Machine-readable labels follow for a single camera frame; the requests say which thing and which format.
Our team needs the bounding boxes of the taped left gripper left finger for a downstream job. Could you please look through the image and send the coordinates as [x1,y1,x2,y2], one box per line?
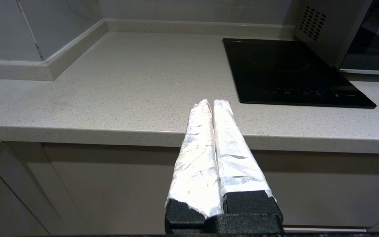
[165,99,224,233]

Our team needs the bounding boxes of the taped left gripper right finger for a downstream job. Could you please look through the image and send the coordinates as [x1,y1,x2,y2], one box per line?
[212,99,283,216]

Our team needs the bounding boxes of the silver microwave oven body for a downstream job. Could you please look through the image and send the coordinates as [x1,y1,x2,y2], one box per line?
[294,0,369,69]

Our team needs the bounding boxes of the beige cabinet door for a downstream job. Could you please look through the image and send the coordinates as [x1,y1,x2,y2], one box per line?
[42,144,379,236]
[0,142,91,237]

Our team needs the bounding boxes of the black induction cooktop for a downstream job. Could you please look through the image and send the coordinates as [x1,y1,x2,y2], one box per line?
[222,38,377,109]

